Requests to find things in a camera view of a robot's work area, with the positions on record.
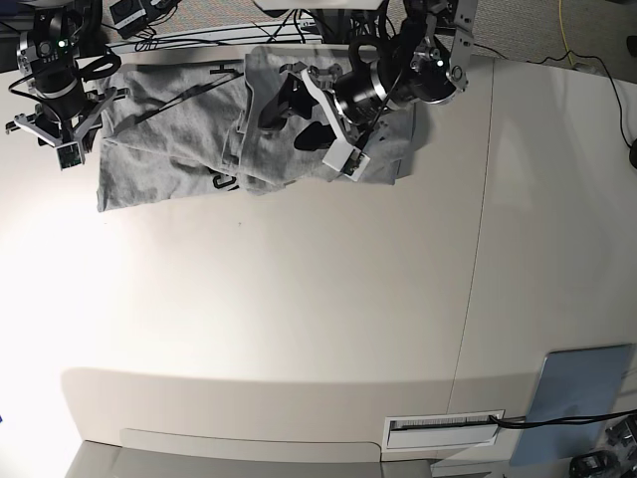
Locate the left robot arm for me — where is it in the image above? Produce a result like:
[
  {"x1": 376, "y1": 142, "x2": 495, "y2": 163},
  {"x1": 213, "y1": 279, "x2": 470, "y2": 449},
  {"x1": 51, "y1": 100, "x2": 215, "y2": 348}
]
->
[{"x1": 258, "y1": 1, "x2": 478, "y2": 150}]

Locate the grey T-shirt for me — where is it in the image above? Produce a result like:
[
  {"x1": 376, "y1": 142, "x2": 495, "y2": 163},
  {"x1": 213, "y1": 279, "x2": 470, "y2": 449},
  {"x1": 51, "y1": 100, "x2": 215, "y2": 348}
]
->
[{"x1": 95, "y1": 45, "x2": 419, "y2": 215}]

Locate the yellow cable on floor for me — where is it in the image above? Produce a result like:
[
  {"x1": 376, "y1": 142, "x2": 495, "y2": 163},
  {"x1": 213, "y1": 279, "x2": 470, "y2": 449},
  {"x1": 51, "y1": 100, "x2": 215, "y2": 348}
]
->
[{"x1": 555, "y1": 0, "x2": 588, "y2": 69}]

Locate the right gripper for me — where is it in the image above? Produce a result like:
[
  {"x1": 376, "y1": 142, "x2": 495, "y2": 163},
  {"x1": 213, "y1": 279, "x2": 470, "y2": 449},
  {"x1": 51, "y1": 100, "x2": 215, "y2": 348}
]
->
[{"x1": 5, "y1": 84, "x2": 129, "y2": 147}]

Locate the black device bottom right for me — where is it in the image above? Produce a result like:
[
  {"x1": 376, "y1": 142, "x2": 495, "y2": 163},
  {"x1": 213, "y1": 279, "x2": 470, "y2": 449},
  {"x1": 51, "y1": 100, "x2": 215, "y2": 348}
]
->
[{"x1": 568, "y1": 450, "x2": 620, "y2": 478}]

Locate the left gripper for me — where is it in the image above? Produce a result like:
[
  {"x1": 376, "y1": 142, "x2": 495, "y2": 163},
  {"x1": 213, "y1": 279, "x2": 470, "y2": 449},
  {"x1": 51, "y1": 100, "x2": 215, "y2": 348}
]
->
[{"x1": 258, "y1": 62, "x2": 392, "y2": 151}]

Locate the black cable at right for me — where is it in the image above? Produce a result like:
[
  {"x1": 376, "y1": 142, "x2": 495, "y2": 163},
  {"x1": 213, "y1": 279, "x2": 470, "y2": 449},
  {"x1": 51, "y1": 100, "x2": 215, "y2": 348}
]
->
[{"x1": 456, "y1": 40, "x2": 637, "y2": 150}]

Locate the black box device top left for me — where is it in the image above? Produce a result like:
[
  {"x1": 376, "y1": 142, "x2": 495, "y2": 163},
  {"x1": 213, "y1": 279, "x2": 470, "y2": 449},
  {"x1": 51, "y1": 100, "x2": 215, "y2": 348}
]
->
[{"x1": 108, "y1": 0, "x2": 147, "y2": 40}]

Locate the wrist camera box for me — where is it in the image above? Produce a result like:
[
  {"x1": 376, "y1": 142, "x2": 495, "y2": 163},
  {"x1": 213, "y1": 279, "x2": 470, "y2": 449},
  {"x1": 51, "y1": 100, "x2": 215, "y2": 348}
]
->
[
  {"x1": 322, "y1": 139, "x2": 370, "y2": 182},
  {"x1": 55, "y1": 141, "x2": 86, "y2": 170}
]

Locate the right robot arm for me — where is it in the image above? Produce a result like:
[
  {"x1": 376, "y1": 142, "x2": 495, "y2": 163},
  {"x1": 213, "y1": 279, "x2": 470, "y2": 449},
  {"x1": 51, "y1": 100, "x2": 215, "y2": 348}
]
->
[{"x1": 5, "y1": 1, "x2": 129, "y2": 169}]

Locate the black cable over panel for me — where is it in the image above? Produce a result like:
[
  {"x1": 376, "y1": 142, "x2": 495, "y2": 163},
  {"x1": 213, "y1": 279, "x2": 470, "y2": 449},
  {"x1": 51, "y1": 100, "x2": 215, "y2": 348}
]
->
[{"x1": 490, "y1": 410, "x2": 637, "y2": 430}]

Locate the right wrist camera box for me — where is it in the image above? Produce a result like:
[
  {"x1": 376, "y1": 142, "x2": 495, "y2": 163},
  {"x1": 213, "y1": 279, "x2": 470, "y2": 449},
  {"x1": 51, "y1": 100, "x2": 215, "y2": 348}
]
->
[{"x1": 55, "y1": 141, "x2": 86, "y2": 170}]

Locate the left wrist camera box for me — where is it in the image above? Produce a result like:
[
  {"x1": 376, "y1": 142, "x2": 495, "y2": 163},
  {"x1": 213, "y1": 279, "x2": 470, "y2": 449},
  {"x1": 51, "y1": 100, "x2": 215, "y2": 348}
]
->
[{"x1": 322, "y1": 139, "x2": 370, "y2": 182}]

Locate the blue-grey flat panel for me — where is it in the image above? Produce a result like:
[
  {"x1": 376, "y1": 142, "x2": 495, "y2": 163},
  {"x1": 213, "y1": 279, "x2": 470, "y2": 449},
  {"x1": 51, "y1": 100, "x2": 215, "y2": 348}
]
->
[{"x1": 510, "y1": 344, "x2": 633, "y2": 467}]

